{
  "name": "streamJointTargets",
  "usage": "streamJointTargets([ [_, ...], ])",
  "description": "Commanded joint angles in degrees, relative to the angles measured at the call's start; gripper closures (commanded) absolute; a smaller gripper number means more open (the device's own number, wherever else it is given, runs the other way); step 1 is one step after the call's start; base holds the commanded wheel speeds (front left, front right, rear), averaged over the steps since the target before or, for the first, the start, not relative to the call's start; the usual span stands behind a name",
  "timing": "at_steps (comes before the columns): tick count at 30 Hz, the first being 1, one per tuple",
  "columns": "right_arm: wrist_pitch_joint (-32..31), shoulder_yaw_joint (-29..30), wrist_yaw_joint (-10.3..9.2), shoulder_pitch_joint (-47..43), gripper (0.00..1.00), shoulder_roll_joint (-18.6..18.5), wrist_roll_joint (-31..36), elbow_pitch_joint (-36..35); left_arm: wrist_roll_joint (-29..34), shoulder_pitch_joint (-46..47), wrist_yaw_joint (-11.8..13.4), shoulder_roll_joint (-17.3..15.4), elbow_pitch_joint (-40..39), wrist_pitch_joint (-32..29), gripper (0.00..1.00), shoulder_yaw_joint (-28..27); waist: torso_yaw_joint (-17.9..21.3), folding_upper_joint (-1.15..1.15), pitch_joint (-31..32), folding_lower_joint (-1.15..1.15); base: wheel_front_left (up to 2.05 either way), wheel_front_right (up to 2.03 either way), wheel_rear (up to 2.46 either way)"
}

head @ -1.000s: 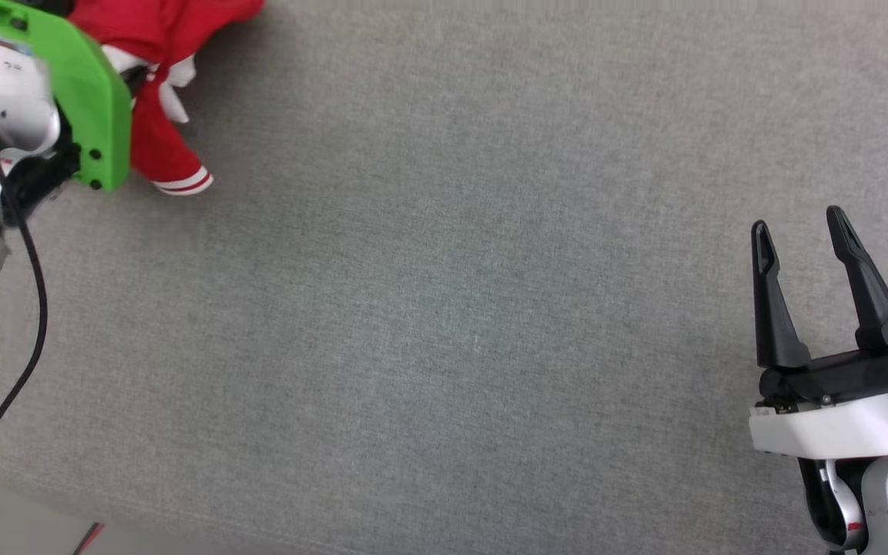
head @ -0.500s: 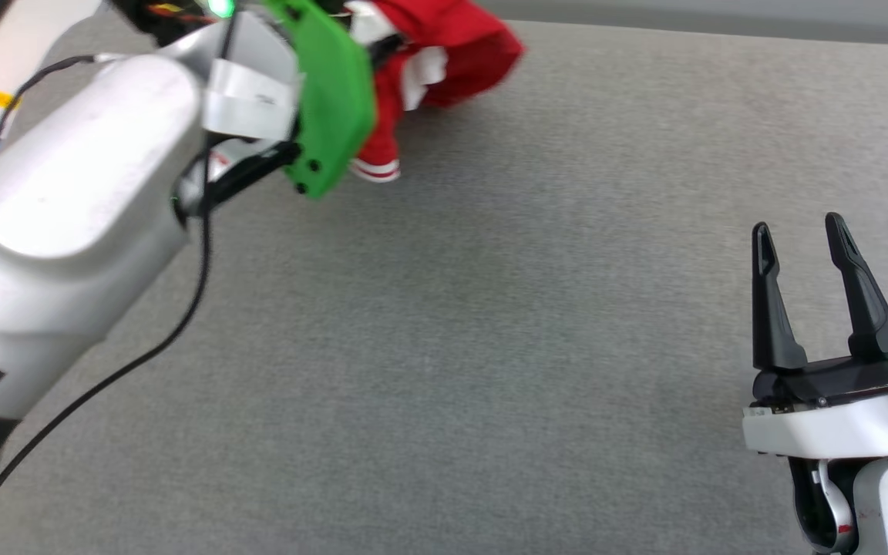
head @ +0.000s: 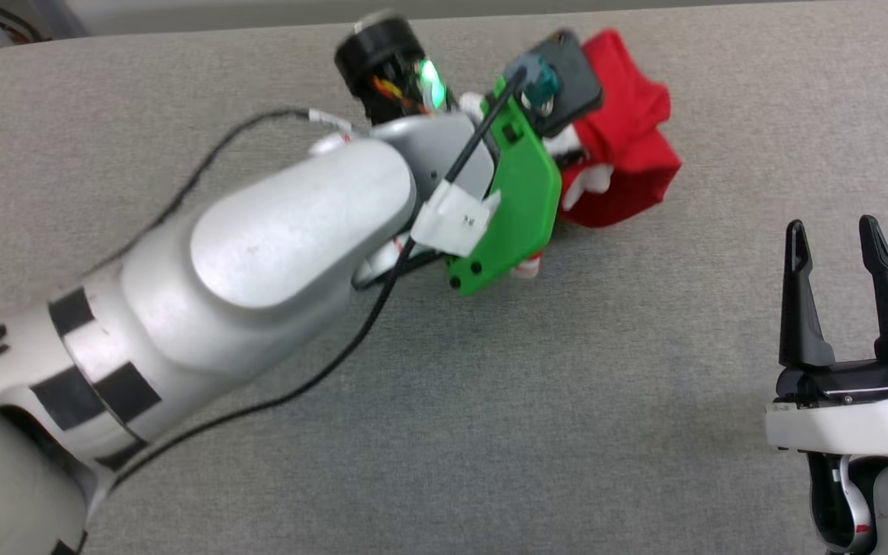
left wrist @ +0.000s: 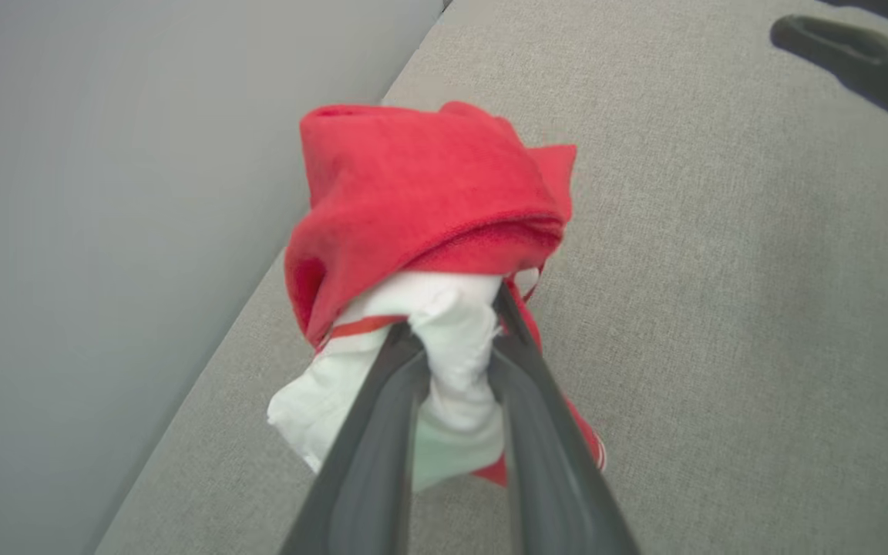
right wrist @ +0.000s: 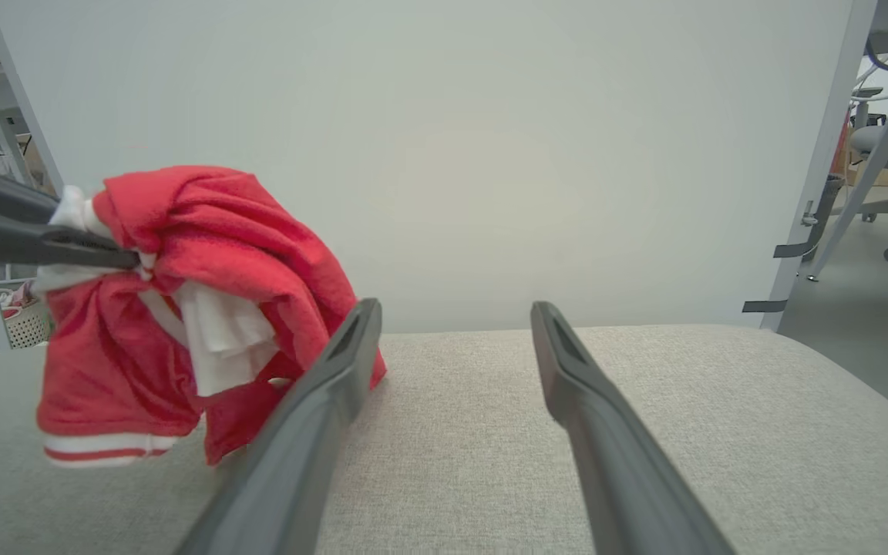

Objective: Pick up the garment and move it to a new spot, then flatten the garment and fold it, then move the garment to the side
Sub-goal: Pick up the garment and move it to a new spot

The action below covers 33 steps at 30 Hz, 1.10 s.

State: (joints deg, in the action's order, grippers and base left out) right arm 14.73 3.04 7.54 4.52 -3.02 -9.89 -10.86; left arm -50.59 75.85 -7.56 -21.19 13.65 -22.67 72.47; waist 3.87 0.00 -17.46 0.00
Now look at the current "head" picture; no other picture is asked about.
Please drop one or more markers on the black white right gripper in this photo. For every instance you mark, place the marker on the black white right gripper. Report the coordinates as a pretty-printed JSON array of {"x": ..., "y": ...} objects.
[{"x": 852, "y": 420}]

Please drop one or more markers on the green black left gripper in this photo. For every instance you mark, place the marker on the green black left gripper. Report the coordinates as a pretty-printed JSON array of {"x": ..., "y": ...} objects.
[{"x": 521, "y": 200}]

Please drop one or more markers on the red white garment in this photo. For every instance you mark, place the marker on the red white garment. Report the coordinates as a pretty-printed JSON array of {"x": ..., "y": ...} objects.
[{"x": 629, "y": 154}]

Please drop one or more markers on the dark grey wrist camera box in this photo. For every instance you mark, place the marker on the dark grey wrist camera box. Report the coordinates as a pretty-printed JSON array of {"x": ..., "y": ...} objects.
[{"x": 571, "y": 77}]

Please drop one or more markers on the grey metal post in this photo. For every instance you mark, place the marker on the grey metal post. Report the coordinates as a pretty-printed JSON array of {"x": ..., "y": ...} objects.
[{"x": 58, "y": 15}]

